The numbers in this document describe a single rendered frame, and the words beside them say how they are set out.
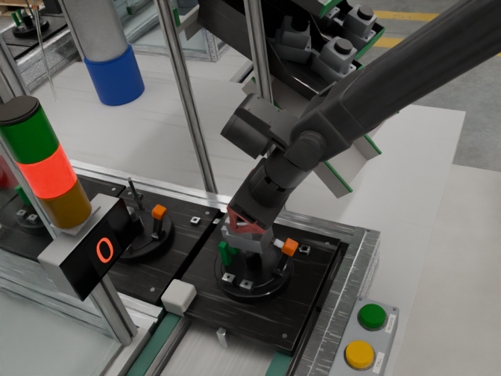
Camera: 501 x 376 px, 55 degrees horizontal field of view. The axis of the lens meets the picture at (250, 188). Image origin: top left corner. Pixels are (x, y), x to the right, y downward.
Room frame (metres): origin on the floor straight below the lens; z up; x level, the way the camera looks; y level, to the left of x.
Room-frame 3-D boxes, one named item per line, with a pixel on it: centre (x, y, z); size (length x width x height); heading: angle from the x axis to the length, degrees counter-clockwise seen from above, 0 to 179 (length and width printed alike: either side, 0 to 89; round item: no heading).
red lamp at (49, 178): (0.46, 0.22, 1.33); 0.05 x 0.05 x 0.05
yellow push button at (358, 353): (0.36, -0.11, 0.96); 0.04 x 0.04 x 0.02
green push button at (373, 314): (0.42, -0.15, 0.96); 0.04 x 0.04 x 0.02
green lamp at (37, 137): (0.46, 0.22, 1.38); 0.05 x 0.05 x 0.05
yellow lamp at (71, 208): (0.46, 0.22, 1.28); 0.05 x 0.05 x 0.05
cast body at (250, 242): (0.55, 0.02, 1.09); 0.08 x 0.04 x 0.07; 57
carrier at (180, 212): (0.69, 0.23, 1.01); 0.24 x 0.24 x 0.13; 57
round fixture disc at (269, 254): (0.55, 0.02, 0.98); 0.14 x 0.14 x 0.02
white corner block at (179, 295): (0.52, 0.16, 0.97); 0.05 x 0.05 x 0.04; 57
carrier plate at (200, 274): (0.55, 0.02, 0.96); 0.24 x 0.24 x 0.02; 57
